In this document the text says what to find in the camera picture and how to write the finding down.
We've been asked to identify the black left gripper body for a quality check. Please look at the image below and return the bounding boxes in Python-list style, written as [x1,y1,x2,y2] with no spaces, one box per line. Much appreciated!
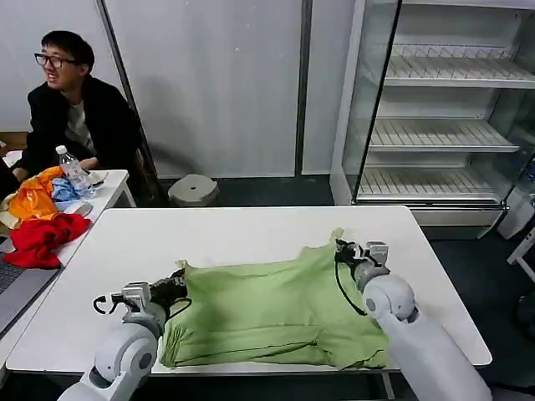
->
[149,277,187,303]

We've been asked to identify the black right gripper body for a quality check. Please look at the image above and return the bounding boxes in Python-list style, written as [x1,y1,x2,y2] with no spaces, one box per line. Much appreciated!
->
[336,244,360,266]

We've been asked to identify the light green t-shirt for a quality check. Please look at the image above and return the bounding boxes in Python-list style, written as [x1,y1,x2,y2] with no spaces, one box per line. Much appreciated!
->
[159,227,392,371]

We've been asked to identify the round grey floor base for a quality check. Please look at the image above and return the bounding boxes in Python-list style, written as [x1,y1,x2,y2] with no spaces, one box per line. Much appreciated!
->
[167,174,220,207]

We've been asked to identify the small white side table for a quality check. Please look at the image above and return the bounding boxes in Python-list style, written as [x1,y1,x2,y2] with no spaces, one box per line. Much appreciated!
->
[0,168,139,340]

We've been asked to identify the red cloth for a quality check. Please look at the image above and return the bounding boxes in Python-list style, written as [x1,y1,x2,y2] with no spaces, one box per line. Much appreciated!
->
[3,212,94,270]

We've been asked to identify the light blue cloth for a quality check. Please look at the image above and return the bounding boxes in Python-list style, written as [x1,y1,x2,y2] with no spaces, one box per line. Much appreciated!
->
[51,176,95,211]

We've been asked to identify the clear plastic water bottle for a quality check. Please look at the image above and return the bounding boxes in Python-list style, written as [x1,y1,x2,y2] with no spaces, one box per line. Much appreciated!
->
[54,145,96,196]

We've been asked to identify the grey laptop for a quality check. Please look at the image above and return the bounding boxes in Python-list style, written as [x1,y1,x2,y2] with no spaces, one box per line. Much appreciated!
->
[0,236,63,336]

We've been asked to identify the empty glass display fridge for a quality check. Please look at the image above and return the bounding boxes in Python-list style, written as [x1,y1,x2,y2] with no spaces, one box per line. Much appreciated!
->
[332,0,535,241]

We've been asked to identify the orange cloth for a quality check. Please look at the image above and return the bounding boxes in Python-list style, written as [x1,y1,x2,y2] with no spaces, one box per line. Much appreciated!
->
[8,166,64,230]

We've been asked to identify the cream cloth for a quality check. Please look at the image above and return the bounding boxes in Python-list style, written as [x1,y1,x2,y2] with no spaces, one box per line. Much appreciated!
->
[0,197,23,230]

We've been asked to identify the person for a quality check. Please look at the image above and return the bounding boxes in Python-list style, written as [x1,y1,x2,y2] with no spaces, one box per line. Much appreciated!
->
[12,29,146,177]

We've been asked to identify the black slanted metal pole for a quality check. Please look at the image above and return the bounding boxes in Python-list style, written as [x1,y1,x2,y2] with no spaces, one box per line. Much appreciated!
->
[98,0,169,206]

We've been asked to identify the black eyeglasses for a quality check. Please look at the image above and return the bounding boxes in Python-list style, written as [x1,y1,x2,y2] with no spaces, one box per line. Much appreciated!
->
[33,52,77,69]

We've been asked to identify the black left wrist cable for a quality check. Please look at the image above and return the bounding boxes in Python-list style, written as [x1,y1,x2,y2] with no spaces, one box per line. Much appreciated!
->
[166,297,194,323]

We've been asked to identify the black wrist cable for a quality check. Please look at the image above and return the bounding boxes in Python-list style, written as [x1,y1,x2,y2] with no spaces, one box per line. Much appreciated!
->
[334,257,369,317]
[166,297,194,323]

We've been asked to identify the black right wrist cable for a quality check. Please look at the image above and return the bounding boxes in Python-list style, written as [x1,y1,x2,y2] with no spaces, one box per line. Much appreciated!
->
[334,257,369,317]

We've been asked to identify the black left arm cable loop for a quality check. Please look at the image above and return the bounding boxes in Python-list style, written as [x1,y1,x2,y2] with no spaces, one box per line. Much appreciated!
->
[92,294,123,315]

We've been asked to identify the grey vertical partition post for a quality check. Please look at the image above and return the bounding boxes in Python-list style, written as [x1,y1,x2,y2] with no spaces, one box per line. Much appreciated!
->
[293,0,314,179]

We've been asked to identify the white furniture frame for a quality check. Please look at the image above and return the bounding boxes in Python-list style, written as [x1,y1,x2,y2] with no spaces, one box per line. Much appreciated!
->
[506,227,535,286]

